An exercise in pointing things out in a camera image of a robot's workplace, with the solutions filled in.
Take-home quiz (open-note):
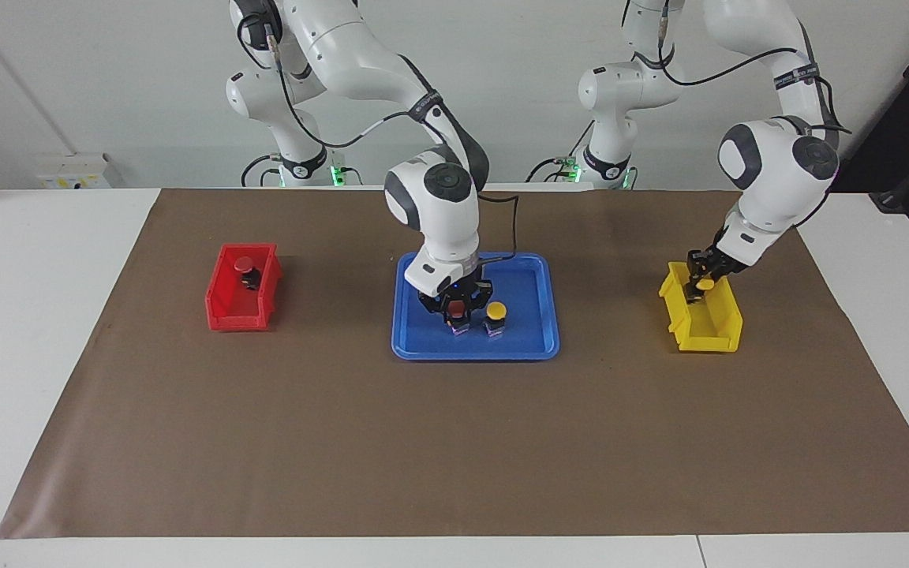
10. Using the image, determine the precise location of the black base cable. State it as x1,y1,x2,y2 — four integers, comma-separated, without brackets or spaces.
526,118,593,184
240,154,280,188

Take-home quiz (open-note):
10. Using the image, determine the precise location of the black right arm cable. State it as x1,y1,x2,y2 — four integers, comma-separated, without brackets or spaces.
238,12,520,261

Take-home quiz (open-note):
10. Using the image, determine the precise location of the blue plastic tray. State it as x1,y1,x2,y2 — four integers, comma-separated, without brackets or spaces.
391,252,561,361

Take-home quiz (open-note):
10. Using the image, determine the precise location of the white power strip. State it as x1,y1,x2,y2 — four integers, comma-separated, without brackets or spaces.
35,152,114,190

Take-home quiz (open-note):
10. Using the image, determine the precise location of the brown paper mat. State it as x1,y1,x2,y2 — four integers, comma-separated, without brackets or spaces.
0,188,909,540

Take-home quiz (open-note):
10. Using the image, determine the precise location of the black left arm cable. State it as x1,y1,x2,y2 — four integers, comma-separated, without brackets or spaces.
656,0,850,135

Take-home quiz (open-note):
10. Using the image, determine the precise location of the yellow plastic bin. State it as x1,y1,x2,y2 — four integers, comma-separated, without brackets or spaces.
658,261,743,353

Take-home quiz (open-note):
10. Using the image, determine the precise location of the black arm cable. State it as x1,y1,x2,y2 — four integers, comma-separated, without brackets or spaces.
656,0,850,135
238,12,520,261

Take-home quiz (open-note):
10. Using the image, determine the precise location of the red plastic bin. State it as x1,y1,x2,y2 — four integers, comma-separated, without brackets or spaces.
205,242,283,331

